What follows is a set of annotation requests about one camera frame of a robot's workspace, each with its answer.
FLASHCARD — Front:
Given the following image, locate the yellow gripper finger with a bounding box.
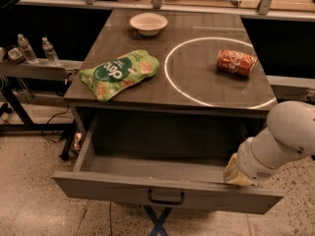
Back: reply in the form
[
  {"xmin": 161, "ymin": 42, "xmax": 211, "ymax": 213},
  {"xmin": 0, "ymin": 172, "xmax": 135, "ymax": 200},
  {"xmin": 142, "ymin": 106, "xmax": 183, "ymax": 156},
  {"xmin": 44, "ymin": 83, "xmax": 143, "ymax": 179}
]
[{"xmin": 223, "ymin": 152, "xmax": 256, "ymax": 186}]

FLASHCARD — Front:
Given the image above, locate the grey top drawer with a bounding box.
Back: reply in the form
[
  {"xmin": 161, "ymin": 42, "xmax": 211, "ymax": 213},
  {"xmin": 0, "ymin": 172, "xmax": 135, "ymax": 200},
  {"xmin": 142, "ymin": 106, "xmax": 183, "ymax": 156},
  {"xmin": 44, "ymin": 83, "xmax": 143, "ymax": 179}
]
[{"xmin": 53, "ymin": 111, "xmax": 284, "ymax": 214}]

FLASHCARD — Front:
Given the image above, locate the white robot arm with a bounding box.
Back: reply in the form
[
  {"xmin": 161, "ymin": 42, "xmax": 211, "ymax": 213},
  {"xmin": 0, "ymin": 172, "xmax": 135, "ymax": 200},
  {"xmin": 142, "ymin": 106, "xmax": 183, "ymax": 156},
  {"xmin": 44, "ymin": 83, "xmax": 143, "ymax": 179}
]
[{"xmin": 223, "ymin": 101, "xmax": 315, "ymax": 186}]

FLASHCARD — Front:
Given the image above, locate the grey drawer cabinet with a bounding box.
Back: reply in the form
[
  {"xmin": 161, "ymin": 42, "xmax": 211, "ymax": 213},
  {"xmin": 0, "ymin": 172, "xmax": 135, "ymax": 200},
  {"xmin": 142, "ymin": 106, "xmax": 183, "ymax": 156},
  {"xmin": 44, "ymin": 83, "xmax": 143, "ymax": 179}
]
[{"xmin": 63, "ymin": 9, "xmax": 279, "ymax": 159}]

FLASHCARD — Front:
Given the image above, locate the blue tape cross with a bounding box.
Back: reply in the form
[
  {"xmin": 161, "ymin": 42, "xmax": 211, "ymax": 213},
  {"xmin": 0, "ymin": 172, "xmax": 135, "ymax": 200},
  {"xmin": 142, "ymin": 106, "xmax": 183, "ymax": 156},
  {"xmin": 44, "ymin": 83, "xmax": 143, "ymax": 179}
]
[{"xmin": 145, "ymin": 206, "xmax": 171, "ymax": 236}]

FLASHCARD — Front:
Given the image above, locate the orange soda can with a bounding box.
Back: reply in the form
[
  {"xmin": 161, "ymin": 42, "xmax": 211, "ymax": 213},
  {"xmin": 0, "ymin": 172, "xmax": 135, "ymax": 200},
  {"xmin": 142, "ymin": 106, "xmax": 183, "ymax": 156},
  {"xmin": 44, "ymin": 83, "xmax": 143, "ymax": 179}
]
[{"xmin": 217, "ymin": 49, "xmax": 258, "ymax": 78}]

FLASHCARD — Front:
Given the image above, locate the green chip bag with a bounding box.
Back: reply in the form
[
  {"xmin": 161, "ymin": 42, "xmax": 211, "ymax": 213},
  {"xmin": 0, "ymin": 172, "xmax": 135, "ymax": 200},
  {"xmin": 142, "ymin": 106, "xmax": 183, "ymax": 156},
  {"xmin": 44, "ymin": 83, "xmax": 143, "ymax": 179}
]
[{"xmin": 80, "ymin": 49, "xmax": 160, "ymax": 101}]

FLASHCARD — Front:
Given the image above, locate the white bowl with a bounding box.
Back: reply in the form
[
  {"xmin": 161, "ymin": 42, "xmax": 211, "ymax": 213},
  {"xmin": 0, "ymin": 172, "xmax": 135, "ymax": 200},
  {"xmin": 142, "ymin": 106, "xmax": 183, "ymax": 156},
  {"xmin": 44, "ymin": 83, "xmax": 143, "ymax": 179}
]
[{"xmin": 130, "ymin": 13, "xmax": 167, "ymax": 36}]

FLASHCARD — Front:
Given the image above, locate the grey side table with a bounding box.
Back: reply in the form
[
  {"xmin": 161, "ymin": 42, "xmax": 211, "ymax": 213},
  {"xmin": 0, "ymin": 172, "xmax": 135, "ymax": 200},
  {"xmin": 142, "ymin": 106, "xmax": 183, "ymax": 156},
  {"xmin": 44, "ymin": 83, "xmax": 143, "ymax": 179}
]
[{"xmin": 0, "ymin": 59, "xmax": 82, "ymax": 160}]

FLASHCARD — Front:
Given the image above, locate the right clear water bottle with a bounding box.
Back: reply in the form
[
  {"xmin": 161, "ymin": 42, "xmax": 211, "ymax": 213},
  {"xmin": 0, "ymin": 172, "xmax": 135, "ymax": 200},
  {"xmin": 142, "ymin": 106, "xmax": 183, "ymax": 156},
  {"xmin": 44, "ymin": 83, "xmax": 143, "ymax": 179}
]
[{"xmin": 41, "ymin": 37, "xmax": 60, "ymax": 66}]

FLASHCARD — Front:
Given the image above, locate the clear water bottle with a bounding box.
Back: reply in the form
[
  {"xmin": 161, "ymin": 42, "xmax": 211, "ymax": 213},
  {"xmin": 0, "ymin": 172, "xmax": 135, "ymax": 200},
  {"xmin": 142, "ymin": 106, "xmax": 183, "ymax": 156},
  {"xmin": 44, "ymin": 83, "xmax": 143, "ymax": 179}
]
[
  {"xmin": 18, "ymin": 33, "xmax": 38, "ymax": 64},
  {"xmin": 41, "ymin": 37, "xmax": 60, "ymax": 66}
]

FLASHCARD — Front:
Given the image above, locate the left clear water bottle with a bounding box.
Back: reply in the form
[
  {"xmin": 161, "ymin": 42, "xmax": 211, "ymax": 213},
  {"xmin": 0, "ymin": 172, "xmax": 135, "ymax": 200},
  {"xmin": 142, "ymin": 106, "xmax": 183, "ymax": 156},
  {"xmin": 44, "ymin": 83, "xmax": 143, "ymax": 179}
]
[{"xmin": 18, "ymin": 33, "xmax": 38, "ymax": 64}]

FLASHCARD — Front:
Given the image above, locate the small bowl on side table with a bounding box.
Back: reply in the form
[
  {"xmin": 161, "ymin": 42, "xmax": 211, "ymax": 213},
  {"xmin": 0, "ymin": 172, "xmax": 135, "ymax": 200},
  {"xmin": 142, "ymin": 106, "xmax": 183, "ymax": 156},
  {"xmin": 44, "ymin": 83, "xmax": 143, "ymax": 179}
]
[{"xmin": 2, "ymin": 46, "xmax": 25, "ymax": 65}]

